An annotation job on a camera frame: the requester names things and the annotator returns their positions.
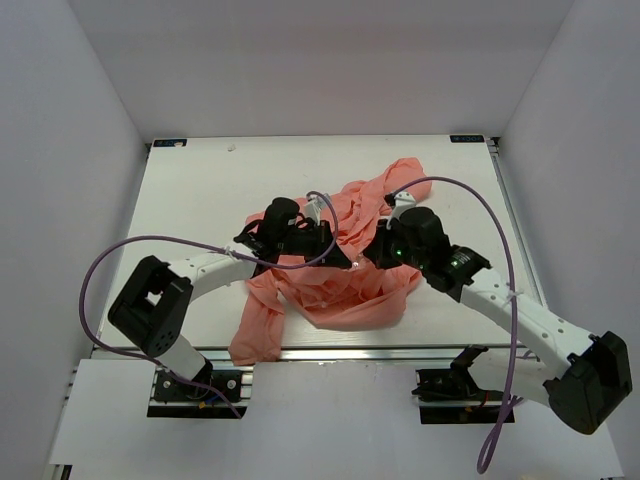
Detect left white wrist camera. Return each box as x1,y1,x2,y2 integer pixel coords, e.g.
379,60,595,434
302,195,327,224

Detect left blue table label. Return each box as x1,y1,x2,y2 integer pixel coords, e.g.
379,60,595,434
152,138,187,148

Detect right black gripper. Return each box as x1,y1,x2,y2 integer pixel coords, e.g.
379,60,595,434
365,217,428,271

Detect front aluminium rail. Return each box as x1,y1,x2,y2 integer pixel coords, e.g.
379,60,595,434
90,341,531,364

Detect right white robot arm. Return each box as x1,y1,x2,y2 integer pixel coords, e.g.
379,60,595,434
364,207,632,435

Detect front white panel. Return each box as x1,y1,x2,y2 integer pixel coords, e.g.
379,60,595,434
47,357,626,467

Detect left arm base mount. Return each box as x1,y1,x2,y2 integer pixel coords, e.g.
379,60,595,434
147,360,253,420

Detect blue table label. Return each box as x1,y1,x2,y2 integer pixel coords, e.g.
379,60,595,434
449,134,485,143
152,138,187,148

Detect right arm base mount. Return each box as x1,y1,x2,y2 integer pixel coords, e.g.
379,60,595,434
411,345,503,425

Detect right blue table label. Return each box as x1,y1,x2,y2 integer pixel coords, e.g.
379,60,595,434
449,134,485,143

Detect right aluminium side rail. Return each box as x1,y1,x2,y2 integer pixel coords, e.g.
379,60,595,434
486,137,548,306

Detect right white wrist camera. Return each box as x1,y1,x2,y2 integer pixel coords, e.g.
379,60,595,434
385,190,417,230

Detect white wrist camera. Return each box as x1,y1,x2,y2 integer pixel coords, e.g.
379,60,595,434
302,195,327,224
385,190,417,230

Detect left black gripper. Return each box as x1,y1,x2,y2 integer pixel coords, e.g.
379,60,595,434
276,220,351,268

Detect salmon pink jacket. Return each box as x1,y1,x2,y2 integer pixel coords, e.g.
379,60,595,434
228,157,431,366

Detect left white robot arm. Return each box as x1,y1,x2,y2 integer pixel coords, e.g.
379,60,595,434
107,191,352,399

